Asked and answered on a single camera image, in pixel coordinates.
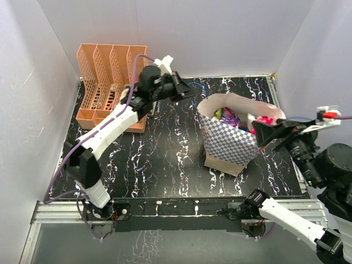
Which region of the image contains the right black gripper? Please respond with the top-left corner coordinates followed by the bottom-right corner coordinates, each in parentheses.
top-left (250, 117), bottom-right (321, 186)

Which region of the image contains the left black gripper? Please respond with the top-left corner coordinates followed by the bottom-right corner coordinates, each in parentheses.
top-left (150, 70), bottom-right (197, 102)

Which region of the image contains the pink chips bag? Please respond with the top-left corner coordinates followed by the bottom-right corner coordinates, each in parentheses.
top-left (247, 114), bottom-right (276, 135)

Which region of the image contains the blue checkered paper bag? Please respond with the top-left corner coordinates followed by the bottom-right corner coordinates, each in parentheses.
top-left (197, 93), bottom-right (285, 176)

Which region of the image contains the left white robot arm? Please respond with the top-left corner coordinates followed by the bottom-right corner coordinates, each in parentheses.
top-left (63, 65), bottom-right (196, 219)

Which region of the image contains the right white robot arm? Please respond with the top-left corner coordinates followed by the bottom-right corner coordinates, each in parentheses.
top-left (220, 112), bottom-right (351, 263)

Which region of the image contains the purple Fox's candy bag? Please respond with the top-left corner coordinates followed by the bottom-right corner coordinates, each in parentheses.
top-left (219, 108), bottom-right (247, 130)

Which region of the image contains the rainbow candy bag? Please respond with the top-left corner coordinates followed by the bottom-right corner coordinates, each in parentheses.
top-left (214, 108), bottom-right (226, 119)

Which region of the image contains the orange plastic file organizer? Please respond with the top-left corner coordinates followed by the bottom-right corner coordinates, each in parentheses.
top-left (76, 43), bottom-right (149, 129)

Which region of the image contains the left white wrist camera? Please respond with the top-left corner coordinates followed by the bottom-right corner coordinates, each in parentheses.
top-left (153, 55), bottom-right (174, 75)

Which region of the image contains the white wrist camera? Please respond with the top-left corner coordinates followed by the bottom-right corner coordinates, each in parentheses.
top-left (300, 105), bottom-right (342, 135)
top-left (153, 55), bottom-right (174, 75)

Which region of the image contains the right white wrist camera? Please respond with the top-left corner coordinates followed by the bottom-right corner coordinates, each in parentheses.
top-left (300, 105), bottom-right (342, 135)

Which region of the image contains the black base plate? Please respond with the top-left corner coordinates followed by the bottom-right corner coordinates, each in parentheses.
top-left (82, 196), bottom-right (267, 234)

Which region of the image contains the aluminium frame rail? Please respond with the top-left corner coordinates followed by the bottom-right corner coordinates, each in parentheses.
top-left (30, 199), bottom-right (329, 229)

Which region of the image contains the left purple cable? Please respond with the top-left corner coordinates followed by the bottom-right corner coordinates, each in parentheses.
top-left (43, 54), bottom-right (157, 240)

